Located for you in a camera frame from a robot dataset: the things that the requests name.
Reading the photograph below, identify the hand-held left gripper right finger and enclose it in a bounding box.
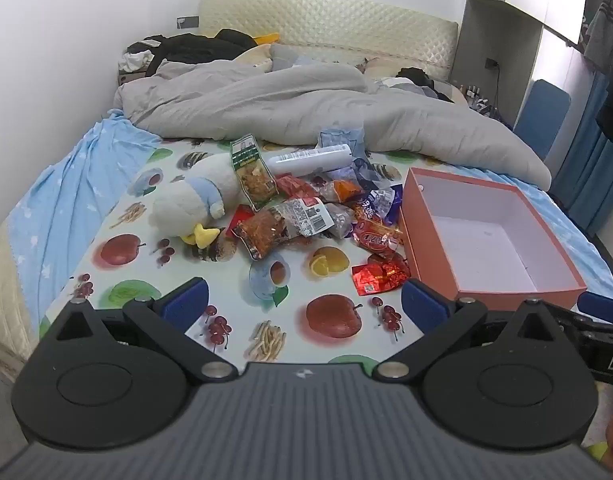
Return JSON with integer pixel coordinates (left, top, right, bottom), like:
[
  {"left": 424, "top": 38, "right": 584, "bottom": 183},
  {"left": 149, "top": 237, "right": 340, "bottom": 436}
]
[{"left": 375, "top": 279, "right": 574, "bottom": 383}]

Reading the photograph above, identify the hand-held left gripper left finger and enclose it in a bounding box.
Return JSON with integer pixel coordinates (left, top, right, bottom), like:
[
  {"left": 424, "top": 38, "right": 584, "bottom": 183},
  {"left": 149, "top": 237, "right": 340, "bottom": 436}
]
[{"left": 39, "top": 277, "right": 240, "bottom": 383}]

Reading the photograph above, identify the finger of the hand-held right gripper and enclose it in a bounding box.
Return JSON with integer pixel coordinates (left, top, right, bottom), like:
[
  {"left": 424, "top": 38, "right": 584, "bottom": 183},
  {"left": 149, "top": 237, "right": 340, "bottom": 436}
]
[{"left": 553, "top": 291, "right": 613, "bottom": 343}]

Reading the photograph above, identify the shiny red snack packet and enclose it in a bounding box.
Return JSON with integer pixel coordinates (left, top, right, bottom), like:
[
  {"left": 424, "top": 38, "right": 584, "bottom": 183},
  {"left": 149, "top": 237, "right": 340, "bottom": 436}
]
[{"left": 351, "top": 258, "right": 412, "bottom": 297}]

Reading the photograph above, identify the red oval-label snack packet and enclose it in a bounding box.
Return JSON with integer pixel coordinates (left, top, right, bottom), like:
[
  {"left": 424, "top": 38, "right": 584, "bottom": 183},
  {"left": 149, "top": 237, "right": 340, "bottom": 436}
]
[{"left": 353, "top": 217, "right": 403, "bottom": 257}]

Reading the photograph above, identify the pink cardboard box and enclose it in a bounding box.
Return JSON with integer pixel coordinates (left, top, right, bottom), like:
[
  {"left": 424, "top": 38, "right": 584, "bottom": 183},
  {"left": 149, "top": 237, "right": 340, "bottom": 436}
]
[{"left": 399, "top": 166, "right": 588, "bottom": 311}]

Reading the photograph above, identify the green-topped snack packet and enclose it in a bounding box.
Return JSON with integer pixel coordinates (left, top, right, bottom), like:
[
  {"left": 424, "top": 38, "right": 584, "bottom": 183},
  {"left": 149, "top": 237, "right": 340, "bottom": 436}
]
[{"left": 230, "top": 134, "right": 278, "bottom": 212}]

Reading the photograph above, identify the clear chicken snack packet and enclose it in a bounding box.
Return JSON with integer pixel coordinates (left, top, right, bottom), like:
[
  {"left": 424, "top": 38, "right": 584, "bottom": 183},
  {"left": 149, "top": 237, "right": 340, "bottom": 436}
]
[{"left": 232, "top": 198, "right": 335, "bottom": 262}]

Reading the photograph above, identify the fruit print sheet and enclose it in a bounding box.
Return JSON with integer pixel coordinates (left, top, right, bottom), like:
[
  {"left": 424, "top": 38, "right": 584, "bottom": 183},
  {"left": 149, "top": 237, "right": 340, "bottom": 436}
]
[{"left": 39, "top": 137, "right": 492, "bottom": 376}]

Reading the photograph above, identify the white plush duck toy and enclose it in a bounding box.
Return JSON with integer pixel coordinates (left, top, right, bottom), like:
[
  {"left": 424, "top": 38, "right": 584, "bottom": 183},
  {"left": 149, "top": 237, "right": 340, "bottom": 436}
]
[{"left": 150, "top": 152, "right": 243, "bottom": 250}]

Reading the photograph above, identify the orange snack packet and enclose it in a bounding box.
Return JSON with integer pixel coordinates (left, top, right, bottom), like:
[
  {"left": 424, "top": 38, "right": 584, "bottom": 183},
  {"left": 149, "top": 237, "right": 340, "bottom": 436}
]
[{"left": 331, "top": 179, "right": 365, "bottom": 203}]

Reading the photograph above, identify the blue curtain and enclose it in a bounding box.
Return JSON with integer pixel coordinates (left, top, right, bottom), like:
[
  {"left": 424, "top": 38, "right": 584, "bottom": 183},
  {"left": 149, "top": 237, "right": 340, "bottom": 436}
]
[{"left": 549, "top": 72, "right": 613, "bottom": 236}]

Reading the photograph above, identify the plain red snack packet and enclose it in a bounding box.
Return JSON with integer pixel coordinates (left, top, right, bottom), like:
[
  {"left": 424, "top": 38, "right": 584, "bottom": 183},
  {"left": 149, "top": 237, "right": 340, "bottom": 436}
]
[{"left": 275, "top": 173, "right": 321, "bottom": 201}]

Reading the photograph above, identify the beige mattress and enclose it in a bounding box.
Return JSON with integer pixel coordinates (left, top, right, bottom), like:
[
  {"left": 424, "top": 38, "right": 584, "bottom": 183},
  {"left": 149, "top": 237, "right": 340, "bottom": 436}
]
[{"left": 0, "top": 220, "right": 44, "bottom": 361}]

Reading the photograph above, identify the light blue plastic wrapper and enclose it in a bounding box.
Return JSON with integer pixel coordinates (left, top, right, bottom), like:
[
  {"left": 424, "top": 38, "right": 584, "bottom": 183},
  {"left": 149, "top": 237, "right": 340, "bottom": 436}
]
[{"left": 317, "top": 126, "right": 366, "bottom": 162}]

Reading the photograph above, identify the white tube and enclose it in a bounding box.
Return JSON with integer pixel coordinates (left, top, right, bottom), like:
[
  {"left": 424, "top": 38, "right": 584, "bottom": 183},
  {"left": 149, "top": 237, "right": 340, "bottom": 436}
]
[{"left": 263, "top": 143, "right": 353, "bottom": 178}]

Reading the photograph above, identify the blue chair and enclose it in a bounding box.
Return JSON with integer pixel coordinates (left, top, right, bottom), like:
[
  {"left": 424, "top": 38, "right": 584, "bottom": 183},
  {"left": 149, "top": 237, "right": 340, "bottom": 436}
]
[{"left": 513, "top": 79, "right": 572, "bottom": 161}]

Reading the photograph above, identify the row of small bottles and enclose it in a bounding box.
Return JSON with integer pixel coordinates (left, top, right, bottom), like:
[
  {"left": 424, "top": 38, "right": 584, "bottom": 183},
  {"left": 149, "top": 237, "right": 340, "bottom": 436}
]
[{"left": 463, "top": 85, "right": 489, "bottom": 113}]

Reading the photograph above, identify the grey duvet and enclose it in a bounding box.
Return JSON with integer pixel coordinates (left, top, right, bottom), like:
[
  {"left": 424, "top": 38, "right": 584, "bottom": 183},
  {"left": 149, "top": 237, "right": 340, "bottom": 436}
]
[{"left": 112, "top": 57, "right": 553, "bottom": 192}]

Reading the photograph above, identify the dark cloth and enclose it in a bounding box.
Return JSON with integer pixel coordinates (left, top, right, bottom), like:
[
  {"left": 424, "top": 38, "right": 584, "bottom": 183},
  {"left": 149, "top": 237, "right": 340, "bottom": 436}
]
[{"left": 396, "top": 66, "right": 457, "bottom": 106}]

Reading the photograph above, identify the beige pillow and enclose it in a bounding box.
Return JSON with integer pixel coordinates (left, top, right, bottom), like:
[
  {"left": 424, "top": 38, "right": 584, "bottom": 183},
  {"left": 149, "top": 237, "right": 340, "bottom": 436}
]
[{"left": 363, "top": 57, "right": 403, "bottom": 81}]

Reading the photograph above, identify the white cloth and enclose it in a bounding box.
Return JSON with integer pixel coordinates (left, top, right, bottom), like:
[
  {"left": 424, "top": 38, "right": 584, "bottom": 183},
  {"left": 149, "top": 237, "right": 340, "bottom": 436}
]
[{"left": 118, "top": 49, "right": 154, "bottom": 73}]

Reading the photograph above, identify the black clothes pile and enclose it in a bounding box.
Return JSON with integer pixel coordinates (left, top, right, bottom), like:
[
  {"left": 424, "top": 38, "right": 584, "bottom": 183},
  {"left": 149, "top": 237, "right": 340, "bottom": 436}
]
[{"left": 127, "top": 29, "right": 261, "bottom": 68}]

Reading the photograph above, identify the grey pillow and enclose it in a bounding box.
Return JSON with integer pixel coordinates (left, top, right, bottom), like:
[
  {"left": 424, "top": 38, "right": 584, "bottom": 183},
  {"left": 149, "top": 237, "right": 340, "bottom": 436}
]
[{"left": 270, "top": 42, "right": 317, "bottom": 71}]

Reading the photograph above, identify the grey hanging garment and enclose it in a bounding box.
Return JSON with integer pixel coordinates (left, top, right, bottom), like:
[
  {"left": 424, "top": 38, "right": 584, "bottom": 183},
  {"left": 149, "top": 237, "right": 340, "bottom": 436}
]
[{"left": 583, "top": 0, "right": 613, "bottom": 73}]

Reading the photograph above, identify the grey wardrobe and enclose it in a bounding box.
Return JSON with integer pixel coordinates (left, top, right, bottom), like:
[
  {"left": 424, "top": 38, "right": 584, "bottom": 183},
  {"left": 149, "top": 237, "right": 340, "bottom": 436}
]
[{"left": 449, "top": 0, "right": 594, "bottom": 131}]

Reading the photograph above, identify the beige quilted headboard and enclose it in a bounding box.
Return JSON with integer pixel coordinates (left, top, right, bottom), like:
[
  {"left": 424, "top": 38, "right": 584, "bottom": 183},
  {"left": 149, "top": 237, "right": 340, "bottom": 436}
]
[{"left": 199, "top": 0, "right": 459, "bottom": 81}]

